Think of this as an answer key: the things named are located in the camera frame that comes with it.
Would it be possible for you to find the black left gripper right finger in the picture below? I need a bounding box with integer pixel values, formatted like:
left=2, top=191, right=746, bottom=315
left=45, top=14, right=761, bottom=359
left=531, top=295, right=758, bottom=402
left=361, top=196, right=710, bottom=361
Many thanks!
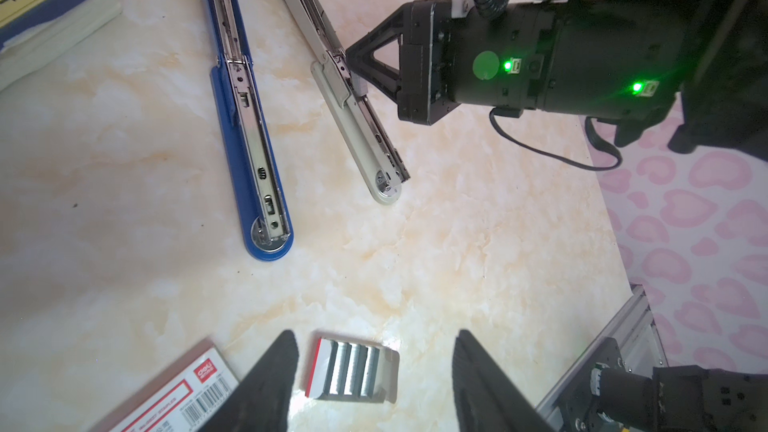
left=452, top=329, right=552, bottom=432

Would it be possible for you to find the aluminium front rail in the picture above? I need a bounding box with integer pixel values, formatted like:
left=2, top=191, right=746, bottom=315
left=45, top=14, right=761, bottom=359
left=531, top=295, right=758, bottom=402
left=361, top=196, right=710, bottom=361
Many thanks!
left=536, top=284, right=669, bottom=431

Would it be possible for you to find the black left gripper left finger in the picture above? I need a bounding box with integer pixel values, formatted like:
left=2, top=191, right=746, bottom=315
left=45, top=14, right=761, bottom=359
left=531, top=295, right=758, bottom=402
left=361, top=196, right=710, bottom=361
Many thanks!
left=200, top=330, right=299, bottom=432

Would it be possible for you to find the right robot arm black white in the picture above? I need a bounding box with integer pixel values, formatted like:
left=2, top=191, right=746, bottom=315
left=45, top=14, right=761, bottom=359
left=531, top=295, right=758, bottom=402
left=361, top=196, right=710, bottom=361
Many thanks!
left=347, top=0, right=767, bottom=159

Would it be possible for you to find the red white staple box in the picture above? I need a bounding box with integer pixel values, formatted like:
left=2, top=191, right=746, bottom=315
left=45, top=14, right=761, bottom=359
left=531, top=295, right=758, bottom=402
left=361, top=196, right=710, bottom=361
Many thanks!
left=91, top=338, right=239, bottom=432

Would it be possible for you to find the dark blue booklet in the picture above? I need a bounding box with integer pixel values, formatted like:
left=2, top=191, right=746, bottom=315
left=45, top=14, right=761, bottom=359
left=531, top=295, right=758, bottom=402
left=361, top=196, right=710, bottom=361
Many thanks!
left=1, top=0, right=122, bottom=89

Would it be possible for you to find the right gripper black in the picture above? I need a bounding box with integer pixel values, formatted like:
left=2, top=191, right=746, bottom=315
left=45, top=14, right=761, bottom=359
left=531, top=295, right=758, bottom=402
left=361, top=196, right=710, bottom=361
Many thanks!
left=346, top=0, right=687, bottom=126

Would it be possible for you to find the staple tray with staples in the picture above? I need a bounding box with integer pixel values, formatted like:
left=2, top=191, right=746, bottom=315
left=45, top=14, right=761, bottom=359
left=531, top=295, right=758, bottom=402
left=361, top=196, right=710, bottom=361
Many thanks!
left=305, top=335, right=400, bottom=404

